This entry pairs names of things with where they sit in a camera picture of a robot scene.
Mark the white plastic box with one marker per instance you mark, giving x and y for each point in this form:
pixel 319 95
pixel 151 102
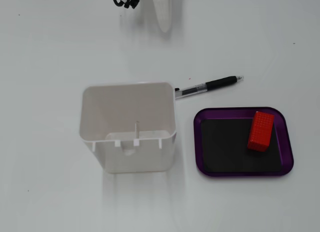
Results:
pixel 130 156

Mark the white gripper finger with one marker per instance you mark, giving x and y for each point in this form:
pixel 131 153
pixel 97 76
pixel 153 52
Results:
pixel 163 14

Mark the black clear ballpoint pen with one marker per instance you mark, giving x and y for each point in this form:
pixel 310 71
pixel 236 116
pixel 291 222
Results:
pixel 220 83

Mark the purple tray with black mat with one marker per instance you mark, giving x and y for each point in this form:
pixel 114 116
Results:
pixel 225 146

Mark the red ribbed cube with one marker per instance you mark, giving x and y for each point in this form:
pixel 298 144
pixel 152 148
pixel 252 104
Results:
pixel 260 131

